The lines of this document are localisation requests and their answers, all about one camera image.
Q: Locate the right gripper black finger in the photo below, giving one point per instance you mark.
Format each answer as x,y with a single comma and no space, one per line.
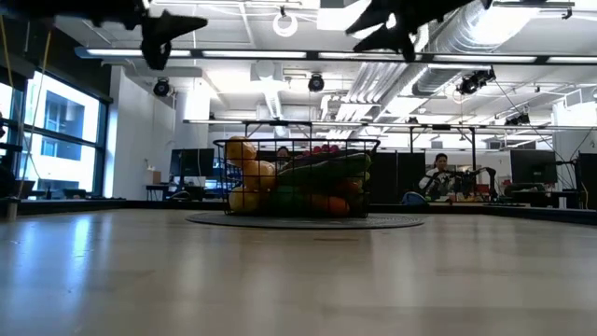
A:
380,13
394,38

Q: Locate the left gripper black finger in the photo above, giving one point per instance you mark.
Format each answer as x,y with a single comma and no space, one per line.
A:
156,53
168,27

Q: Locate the dark red grapes bunch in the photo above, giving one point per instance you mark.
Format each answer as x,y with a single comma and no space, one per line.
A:
322,149

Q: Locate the yellow bell pepper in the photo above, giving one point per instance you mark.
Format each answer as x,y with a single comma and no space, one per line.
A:
245,201

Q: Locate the green lime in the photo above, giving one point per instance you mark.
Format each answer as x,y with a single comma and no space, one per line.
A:
287,200

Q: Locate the black background robot arm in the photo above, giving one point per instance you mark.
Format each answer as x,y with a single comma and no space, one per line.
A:
490,179

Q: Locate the black ceiling spotlight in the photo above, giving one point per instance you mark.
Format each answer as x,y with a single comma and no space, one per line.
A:
316,83
473,83
517,119
161,88

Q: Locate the long white light bar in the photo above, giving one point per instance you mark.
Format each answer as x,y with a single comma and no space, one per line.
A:
256,53

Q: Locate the white round ceiling lamp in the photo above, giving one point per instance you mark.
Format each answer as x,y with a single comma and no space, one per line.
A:
275,25

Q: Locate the black computer monitor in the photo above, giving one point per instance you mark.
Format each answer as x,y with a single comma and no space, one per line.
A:
533,165
191,162
588,175

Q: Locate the brown cardboard box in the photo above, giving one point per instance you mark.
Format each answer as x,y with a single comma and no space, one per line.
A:
155,177

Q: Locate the large glass window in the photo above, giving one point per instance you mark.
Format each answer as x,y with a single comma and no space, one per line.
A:
60,140

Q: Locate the person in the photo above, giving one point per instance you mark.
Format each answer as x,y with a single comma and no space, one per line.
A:
283,153
438,170

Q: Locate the blue chair back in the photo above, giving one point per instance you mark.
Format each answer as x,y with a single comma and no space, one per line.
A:
412,198

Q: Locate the round grey woven mat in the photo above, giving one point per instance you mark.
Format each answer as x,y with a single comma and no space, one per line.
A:
303,222

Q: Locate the silver air duct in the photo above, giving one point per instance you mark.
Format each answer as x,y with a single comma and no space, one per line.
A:
466,37

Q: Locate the black background station frame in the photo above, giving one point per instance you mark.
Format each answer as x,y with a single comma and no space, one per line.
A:
420,127

